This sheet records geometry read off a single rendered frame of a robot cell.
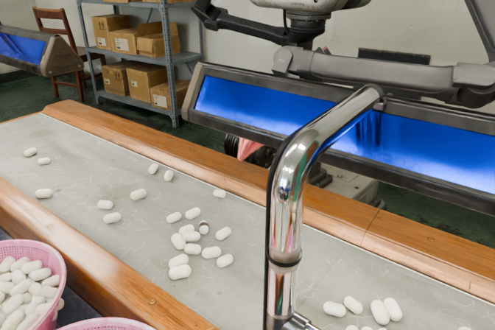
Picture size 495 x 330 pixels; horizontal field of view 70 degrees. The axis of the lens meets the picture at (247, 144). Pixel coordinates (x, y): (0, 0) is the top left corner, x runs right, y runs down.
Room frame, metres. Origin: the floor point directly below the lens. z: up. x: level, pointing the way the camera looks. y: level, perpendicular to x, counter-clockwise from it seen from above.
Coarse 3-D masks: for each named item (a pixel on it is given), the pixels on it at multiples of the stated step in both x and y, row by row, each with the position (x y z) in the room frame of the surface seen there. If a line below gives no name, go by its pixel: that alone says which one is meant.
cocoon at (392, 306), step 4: (388, 300) 0.39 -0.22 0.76; (392, 300) 0.39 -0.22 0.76; (388, 304) 0.38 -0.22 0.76; (392, 304) 0.38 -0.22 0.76; (396, 304) 0.38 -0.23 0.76; (388, 308) 0.37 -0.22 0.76; (392, 308) 0.37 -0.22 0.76; (396, 308) 0.37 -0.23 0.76; (388, 312) 0.37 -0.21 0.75; (392, 312) 0.37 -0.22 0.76; (396, 312) 0.36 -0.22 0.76; (400, 312) 0.37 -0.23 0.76; (392, 316) 0.36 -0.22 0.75; (396, 316) 0.36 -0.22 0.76; (400, 316) 0.36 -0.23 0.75; (396, 320) 0.36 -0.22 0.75
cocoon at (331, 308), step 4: (324, 304) 0.38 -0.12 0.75; (328, 304) 0.38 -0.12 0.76; (332, 304) 0.38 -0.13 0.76; (336, 304) 0.38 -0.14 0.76; (340, 304) 0.38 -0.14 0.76; (324, 308) 0.38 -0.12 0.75; (328, 308) 0.38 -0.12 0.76; (332, 308) 0.37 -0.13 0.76; (336, 308) 0.37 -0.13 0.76; (340, 308) 0.37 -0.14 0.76; (344, 308) 0.37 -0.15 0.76; (328, 312) 0.37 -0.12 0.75; (332, 312) 0.37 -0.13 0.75; (336, 312) 0.37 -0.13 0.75; (340, 312) 0.37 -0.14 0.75; (344, 312) 0.37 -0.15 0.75; (340, 316) 0.37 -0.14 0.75
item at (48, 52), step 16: (0, 32) 0.79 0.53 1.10; (16, 32) 0.75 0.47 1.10; (32, 32) 0.72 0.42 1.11; (0, 48) 0.76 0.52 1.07; (16, 48) 0.73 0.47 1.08; (32, 48) 0.69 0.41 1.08; (48, 48) 0.66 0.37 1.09; (64, 48) 0.68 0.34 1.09; (16, 64) 0.70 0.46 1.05; (32, 64) 0.67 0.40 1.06; (48, 64) 0.65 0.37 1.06; (64, 64) 0.67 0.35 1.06; (80, 64) 0.70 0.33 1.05
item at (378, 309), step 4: (376, 300) 0.39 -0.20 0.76; (372, 304) 0.38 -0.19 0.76; (376, 304) 0.38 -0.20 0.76; (380, 304) 0.38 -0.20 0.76; (384, 304) 0.38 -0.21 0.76; (372, 308) 0.38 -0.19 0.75; (376, 308) 0.37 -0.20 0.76; (380, 308) 0.37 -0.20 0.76; (384, 308) 0.37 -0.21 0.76; (376, 312) 0.37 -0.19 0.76; (380, 312) 0.36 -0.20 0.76; (384, 312) 0.36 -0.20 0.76; (376, 316) 0.36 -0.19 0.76; (380, 316) 0.36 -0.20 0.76; (384, 316) 0.36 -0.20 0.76; (388, 316) 0.36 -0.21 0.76; (376, 320) 0.36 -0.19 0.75; (380, 320) 0.36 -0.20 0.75; (384, 320) 0.35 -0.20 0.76; (388, 320) 0.36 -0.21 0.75; (384, 324) 0.35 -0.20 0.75
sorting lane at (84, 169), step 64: (0, 128) 1.10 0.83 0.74; (64, 128) 1.10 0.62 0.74; (64, 192) 0.71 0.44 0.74; (128, 192) 0.71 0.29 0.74; (192, 192) 0.71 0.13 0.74; (128, 256) 0.50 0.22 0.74; (192, 256) 0.50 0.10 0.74; (256, 256) 0.50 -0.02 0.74; (320, 256) 0.50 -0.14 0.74; (256, 320) 0.37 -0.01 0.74; (320, 320) 0.37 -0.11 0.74; (448, 320) 0.37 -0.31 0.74
